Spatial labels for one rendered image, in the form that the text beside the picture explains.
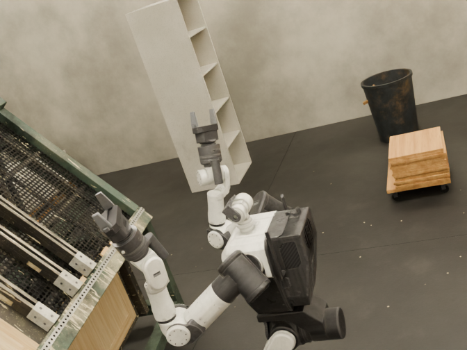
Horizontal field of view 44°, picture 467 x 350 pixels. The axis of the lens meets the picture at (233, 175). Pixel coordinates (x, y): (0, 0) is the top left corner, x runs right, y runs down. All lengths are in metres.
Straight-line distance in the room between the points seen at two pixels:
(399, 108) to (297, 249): 4.33
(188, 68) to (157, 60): 0.34
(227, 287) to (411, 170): 3.22
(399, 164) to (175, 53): 2.58
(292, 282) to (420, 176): 3.04
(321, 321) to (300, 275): 0.22
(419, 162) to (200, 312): 3.24
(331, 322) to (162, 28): 4.44
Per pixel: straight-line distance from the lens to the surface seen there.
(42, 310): 3.02
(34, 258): 3.22
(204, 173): 2.28
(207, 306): 1.88
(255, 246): 1.92
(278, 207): 2.20
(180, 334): 1.92
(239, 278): 1.82
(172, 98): 6.25
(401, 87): 6.08
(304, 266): 1.95
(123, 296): 4.02
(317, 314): 2.14
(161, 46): 6.14
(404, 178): 4.92
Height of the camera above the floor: 2.22
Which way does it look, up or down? 19 degrees down
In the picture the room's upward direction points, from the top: 19 degrees counter-clockwise
